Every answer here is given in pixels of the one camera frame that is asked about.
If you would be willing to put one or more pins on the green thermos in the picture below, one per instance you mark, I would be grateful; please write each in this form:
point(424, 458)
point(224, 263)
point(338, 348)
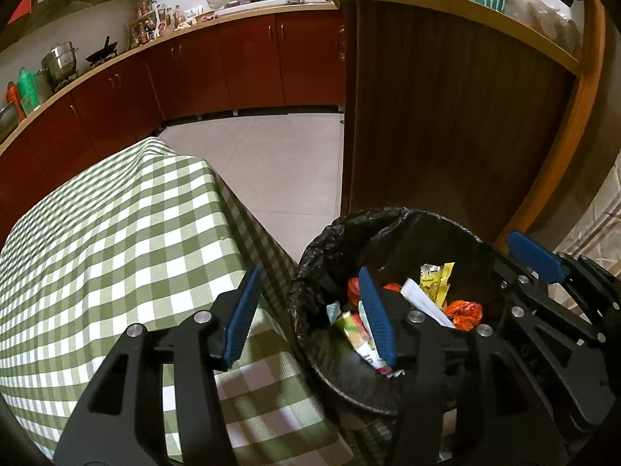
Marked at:
point(28, 90)

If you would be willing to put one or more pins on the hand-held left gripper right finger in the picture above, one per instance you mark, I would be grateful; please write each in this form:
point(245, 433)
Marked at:
point(376, 315)

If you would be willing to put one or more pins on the red-brown base cabinets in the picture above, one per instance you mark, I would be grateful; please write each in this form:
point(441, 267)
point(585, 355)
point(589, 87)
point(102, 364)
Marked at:
point(242, 58)

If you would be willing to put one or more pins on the pale green printed packet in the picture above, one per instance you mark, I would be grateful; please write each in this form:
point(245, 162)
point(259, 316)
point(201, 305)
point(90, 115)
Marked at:
point(359, 337)

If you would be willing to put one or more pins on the red plastic bag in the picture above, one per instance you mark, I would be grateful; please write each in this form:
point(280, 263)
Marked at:
point(353, 291)

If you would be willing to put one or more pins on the white and blue sachet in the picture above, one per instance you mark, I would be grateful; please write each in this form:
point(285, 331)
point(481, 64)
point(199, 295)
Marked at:
point(422, 301)

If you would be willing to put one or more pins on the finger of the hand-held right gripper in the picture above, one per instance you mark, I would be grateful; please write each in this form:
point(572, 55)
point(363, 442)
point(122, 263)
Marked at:
point(533, 296)
point(533, 255)

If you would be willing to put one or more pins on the orange snack packet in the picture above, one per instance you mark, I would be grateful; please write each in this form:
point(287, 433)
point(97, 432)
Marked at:
point(463, 313)

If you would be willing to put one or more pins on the yellow wrapper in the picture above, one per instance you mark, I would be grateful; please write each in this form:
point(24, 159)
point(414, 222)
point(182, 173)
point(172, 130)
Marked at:
point(436, 284)

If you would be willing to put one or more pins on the group of seasoning bottles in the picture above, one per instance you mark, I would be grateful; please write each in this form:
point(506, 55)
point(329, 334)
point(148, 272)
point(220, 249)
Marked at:
point(145, 29)

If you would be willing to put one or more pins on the green checked tablecloth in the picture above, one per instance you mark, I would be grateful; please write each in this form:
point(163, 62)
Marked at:
point(97, 252)

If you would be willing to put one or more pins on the wooden counter unit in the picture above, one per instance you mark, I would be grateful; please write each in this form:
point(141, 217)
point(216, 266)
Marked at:
point(436, 107)

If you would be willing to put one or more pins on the black trash bin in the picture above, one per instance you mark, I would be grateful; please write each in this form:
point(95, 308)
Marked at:
point(412, 238)

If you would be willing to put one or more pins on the red thermos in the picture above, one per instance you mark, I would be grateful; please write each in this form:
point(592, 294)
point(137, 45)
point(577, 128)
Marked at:
point(12, 97)

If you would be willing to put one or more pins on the steel bowl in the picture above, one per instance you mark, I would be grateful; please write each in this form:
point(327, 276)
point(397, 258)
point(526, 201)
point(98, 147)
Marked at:
point(6, 121)

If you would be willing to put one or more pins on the steel stockpot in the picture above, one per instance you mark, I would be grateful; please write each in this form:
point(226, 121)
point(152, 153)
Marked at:
point(60, 60)

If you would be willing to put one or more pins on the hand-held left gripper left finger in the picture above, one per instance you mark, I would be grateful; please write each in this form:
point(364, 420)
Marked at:
point(242, 315)

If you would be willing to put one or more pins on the black wok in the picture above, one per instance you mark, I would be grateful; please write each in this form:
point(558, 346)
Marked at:
point(104, 51)

